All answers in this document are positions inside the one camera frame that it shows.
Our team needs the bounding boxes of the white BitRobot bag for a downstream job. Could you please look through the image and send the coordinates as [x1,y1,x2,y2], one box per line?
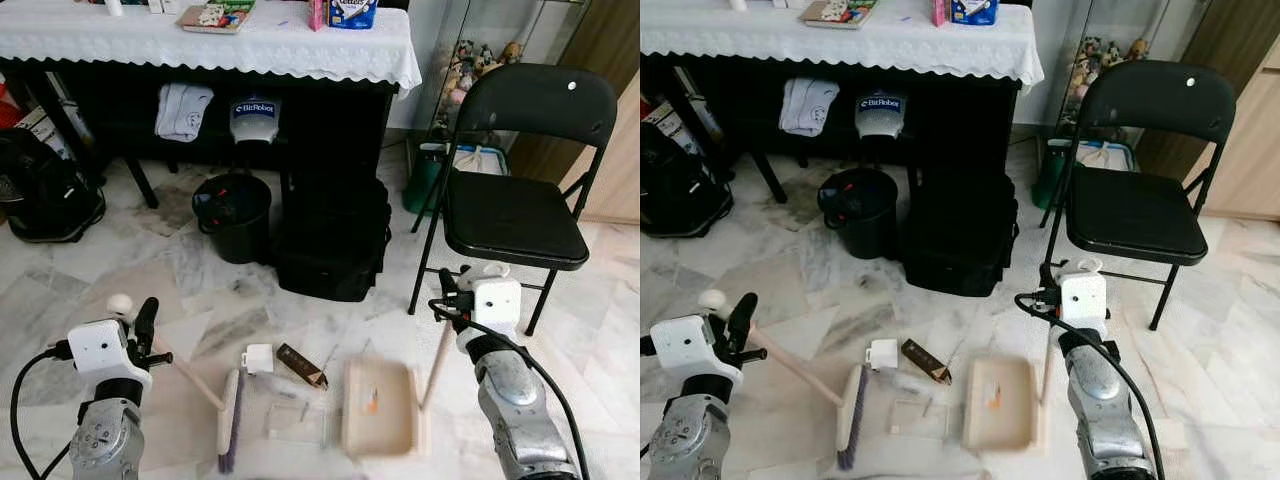
[854,91,909,142]
[228,96,284,147]

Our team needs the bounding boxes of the black fabric case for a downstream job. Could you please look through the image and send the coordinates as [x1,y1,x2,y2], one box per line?
[898,170,1020,299]
[272,174,394,304]

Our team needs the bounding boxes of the brown wooden cabinet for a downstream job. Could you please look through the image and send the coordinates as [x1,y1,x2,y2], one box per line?
[1138,0,1280,223]
[508,0,641,227]

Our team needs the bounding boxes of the plush toy pile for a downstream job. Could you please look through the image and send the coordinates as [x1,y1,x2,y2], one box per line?
[438,39,524,133]
[1063,35,1152,128]

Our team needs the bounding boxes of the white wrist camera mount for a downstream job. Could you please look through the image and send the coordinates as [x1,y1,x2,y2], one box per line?
[67,319,138,378]
[650,314,730,380]
[468,264,524,342]
[1057,257,1110,337]

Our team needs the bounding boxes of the clear plastic wrapper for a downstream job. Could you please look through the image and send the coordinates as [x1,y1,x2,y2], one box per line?
[264,394,328,447]
[887,394,950,442]

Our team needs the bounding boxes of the black plastic bucket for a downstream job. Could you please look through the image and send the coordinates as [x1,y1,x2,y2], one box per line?
[817,167,900,261]
[191,173,274,265]

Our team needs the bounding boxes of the cream hand brush purple bristles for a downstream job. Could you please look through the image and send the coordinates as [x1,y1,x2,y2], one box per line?
[106,293,247,474]
[698,288,872,472]

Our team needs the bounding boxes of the green bottle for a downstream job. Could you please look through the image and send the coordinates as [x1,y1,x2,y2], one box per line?
[1032,137,1072,212]
[403,140,447,217]

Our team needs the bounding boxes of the black folding chair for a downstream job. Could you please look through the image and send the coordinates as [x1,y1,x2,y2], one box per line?
[407,63,620,337]
[1039,60,1239,332]

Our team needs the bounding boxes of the black backpack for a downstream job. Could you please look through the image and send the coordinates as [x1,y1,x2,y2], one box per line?
[640,121,735,240]
[0,127,107,245]

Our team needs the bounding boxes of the white printed carton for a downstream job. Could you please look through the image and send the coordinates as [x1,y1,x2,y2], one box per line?
[644,98,701,156]
[14,104,69,163]

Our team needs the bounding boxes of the white lace tablecloth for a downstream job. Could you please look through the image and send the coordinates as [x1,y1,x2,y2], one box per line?
[640,0,1046,94]
[0,0,424,97]

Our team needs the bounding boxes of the blue rimmed tub white cloth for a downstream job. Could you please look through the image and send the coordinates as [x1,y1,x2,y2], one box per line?
[1077,139,1139,174]
[451,144,512,178]

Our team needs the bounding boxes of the brown wrapper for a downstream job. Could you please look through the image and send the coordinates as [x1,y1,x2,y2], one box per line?
[276,343,330,390]
[900,338,954,387]

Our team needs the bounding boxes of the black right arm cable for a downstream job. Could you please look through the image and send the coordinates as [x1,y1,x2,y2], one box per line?
[1014,291,1168,480]
[428,298,593,480]

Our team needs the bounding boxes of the white hanging towel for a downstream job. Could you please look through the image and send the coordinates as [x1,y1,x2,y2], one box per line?
[779,78,842,139]
[154,83,215,144]

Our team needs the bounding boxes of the blue snack packet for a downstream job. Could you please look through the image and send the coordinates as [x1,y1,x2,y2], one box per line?
[327,0,380,30]
[949,0,1000,27]

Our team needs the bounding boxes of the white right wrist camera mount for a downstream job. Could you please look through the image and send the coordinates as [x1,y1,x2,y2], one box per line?
[468,264,524,342]
[1057,257,1110,337]

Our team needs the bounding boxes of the colourful book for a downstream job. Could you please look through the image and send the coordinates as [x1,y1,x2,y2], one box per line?
[177,0,257,35]
[801,0,880,30]

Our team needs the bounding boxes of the black table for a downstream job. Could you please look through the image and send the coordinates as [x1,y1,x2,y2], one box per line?
[640,55,1023,206]
[0,58,401,211]

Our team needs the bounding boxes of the cream plastic dustpan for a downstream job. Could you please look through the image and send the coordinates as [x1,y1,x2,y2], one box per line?
[340,318,455,460]
[962,322,1059,454]

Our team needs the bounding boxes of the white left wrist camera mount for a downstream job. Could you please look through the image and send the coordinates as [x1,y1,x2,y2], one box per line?
[650,314,730,380]
[67,319,138,378]

